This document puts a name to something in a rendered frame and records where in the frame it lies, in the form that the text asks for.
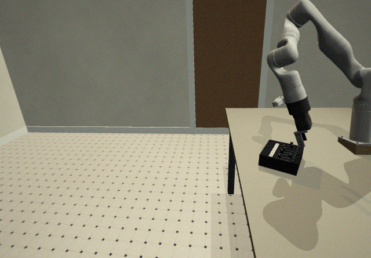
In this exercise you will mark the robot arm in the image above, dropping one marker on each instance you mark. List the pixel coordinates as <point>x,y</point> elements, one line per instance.
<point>337,49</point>

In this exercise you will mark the black lighting desk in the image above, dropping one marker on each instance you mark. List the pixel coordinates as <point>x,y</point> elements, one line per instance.
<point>281,156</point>

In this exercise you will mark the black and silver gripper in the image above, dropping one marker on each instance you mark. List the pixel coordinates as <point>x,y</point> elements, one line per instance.
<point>298,106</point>

